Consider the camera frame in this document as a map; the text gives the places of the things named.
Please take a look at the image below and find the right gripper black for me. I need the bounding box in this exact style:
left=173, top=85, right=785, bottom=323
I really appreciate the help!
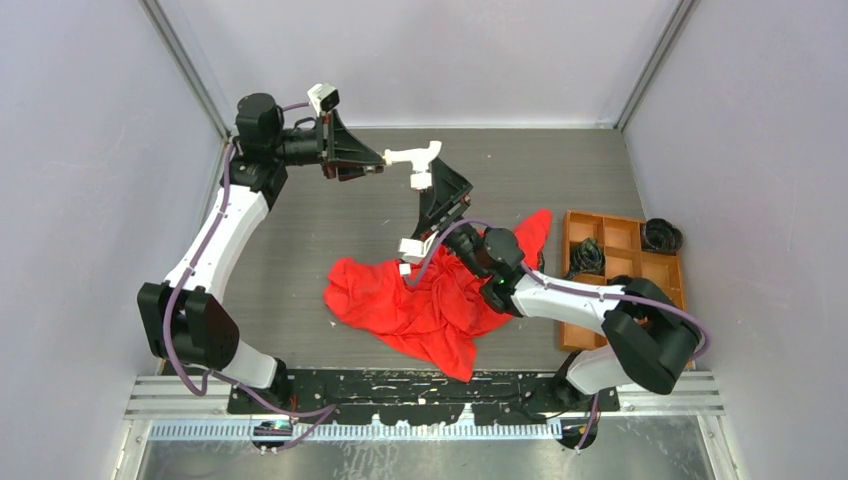
left=410, top=156, right=488, bottom=280

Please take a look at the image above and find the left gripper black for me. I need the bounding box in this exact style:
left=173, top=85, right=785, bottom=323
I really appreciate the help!
left=272, top=111, right=384, bottom=182

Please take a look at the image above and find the white faucet with chrome head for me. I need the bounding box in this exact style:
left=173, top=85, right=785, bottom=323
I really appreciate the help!
left=382, top=140, right=443, bottom=191

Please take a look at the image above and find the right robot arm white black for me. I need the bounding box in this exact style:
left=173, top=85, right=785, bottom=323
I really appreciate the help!
left=400, top=157, right=709, bottom=411

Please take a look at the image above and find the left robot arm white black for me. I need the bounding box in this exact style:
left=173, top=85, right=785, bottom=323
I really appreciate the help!
left=137, top=83, right=384, bottom=413

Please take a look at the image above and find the red cloth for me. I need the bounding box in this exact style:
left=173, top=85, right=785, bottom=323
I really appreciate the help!
left=323, top=247, right=513, bottom=382

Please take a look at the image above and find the orange compartment tray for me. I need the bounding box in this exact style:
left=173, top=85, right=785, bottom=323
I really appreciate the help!
left=559, top=210, right=687, bottom=310

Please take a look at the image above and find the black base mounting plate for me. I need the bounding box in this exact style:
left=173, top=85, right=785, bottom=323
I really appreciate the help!
left=260, top=369, right=591, bottom=426

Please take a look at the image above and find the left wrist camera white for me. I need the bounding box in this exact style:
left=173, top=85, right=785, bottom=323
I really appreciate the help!
left=307, top=83, right=340, bottom=115

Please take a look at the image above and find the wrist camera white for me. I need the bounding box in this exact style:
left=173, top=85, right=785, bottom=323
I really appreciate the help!
left=398, top=235, right=438, bottom=278
left=307, top=83, right=340, bottom=115

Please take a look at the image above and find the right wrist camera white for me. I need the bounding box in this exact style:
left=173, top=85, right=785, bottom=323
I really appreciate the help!
left=398, top=235, right=438, bottom=278

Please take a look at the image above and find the black coiled strap upper compartment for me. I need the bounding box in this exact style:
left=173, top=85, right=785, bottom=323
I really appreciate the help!
left=564, top=238, right=606, bottom=280

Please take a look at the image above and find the black coiled strap outside tray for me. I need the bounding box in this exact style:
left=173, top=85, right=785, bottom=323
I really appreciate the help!
left=640, top=217, right=684, bottom=256

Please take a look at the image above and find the slotted cable duct grey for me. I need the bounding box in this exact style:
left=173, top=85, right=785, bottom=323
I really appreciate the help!
left=149, top=419, right=562, bottom=441

